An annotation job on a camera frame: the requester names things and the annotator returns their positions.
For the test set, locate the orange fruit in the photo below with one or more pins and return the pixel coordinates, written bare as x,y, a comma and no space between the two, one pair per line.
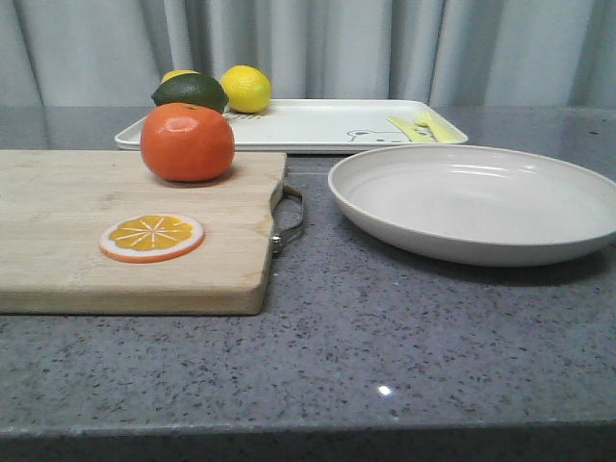
183,142

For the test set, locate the beige round plate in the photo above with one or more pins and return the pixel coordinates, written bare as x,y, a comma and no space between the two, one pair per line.
476,205

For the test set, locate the white rectangular tray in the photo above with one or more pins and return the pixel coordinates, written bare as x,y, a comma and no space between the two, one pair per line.
329,126

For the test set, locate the yellow plastic knife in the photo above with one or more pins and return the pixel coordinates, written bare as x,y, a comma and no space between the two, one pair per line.
412,131

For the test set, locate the orange slice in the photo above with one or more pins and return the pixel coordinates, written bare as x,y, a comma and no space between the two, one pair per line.
151,238

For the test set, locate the yellow plastic fork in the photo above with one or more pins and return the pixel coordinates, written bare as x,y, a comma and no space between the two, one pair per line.
439,132

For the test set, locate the green lime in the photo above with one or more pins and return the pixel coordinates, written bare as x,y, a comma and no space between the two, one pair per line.
192,88

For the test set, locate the yellow lemon behind lime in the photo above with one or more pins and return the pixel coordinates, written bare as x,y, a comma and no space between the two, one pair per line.
175,73

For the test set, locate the wooden cutting board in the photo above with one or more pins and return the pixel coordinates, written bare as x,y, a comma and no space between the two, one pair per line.
95,232

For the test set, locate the grey curtain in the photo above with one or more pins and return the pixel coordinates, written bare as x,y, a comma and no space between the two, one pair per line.
444,53

